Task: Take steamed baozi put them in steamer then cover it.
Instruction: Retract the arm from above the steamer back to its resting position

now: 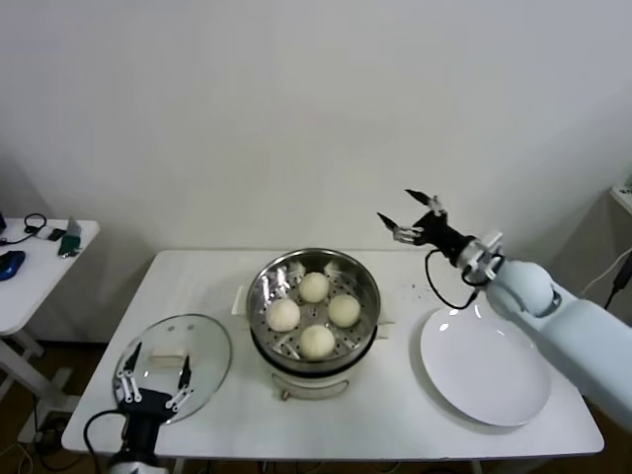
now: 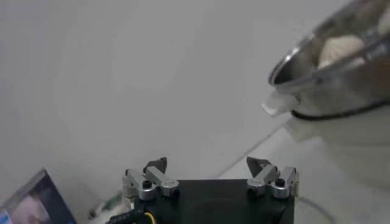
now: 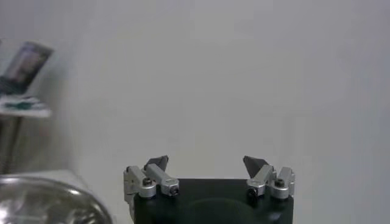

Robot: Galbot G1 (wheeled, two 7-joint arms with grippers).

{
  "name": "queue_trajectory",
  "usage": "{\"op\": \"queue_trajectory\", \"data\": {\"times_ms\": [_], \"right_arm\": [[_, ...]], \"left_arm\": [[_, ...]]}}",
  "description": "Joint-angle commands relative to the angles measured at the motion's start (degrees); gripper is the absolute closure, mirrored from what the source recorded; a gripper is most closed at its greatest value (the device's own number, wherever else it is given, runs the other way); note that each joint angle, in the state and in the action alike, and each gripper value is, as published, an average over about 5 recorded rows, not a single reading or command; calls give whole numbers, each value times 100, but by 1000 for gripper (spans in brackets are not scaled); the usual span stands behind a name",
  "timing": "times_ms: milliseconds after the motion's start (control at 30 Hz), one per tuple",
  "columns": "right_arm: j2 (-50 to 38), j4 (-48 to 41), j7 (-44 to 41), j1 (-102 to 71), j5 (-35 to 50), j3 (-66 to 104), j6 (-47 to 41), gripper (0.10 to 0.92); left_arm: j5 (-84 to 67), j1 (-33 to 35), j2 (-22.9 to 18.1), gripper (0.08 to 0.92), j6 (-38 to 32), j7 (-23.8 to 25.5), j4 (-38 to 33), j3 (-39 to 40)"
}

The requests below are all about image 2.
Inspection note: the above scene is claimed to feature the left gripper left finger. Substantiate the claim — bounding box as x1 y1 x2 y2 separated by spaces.
122 156 180 201

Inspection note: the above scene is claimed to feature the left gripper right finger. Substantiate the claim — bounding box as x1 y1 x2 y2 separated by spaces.
246 156 300 199

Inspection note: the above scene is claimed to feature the white steamed baozi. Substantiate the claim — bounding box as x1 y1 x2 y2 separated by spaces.
316 34 366 69

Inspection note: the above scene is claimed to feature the stainless steel steamer basket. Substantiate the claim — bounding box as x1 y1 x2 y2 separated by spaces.
261 0 390 120

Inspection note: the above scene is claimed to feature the white electric cooker base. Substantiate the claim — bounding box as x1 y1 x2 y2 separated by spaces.
285 103 390 195

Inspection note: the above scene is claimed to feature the dark laptop screen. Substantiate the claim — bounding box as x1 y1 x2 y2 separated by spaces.
0 168 77 224

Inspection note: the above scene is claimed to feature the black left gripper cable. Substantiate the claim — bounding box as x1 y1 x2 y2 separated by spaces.
106 208 157 224

